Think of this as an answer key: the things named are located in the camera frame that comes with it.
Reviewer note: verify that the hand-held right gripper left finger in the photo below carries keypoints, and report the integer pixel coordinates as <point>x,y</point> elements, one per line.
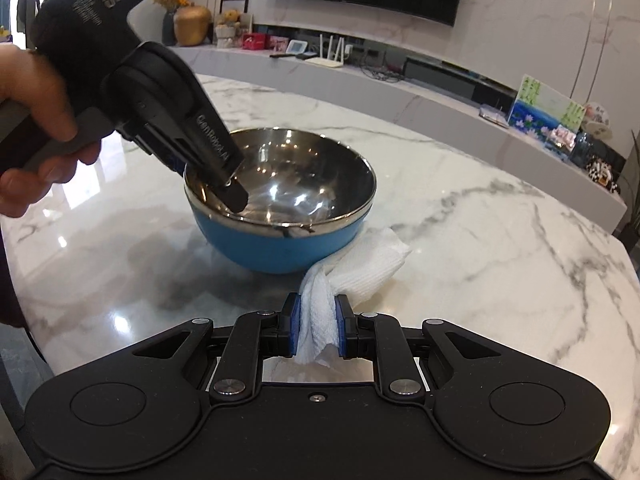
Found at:
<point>295,325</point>

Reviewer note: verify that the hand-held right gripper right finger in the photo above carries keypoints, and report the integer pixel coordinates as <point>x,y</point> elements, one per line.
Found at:
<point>342,327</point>

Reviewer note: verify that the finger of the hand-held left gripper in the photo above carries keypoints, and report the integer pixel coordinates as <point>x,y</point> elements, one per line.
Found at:
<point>234,197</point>
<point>175,165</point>

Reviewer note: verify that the blue steel-lined bowl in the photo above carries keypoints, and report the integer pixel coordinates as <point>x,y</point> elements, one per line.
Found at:
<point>280,240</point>

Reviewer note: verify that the white paper towel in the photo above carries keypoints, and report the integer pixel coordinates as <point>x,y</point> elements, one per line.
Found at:
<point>370,265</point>

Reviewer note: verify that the person's left hand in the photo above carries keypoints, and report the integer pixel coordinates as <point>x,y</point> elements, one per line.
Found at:
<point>35,85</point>

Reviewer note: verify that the dark vase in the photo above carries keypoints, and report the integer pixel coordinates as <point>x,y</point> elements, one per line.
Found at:
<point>168,27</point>

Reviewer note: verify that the gold round vase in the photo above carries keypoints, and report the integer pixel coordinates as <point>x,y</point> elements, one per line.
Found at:
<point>191,25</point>

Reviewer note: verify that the white woven basket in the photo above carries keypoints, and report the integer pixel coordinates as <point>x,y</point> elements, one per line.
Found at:
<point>225,35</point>

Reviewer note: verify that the yellow stuffed toy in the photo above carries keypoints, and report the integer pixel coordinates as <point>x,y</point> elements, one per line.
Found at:
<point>234,16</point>

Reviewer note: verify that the red gift box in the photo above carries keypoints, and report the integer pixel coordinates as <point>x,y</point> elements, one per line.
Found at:
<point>255,41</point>

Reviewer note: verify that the black remote control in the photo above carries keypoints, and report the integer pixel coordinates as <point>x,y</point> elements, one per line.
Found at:
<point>282,54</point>

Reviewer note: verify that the pink printed box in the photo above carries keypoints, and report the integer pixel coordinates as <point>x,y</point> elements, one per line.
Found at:
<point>278,43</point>

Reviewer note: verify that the white router with antennas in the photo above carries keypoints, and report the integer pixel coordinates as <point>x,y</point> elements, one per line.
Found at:
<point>325,61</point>

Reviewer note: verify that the white desk clock display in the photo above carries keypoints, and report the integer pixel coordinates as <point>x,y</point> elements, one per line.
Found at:
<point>299,47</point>

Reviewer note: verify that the grey flat device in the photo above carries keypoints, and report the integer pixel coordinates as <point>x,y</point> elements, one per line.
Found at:
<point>495,114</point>

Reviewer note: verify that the pink photo card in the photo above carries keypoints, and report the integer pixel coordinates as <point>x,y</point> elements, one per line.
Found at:
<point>559,142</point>

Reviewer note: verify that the lotus pond painting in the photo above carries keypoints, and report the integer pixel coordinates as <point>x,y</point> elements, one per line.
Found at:
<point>542,110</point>

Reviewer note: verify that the dark glossy box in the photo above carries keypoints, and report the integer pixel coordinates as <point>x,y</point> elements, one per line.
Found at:
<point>597,152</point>

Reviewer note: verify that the potted long-leaf plant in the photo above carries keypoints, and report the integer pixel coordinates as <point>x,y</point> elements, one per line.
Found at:
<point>635,185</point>

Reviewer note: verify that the decorated paper fan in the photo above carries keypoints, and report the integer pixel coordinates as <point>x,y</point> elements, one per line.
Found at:
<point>598,122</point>

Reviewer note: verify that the black picture frame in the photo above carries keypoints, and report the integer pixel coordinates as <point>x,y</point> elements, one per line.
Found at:
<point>240,5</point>

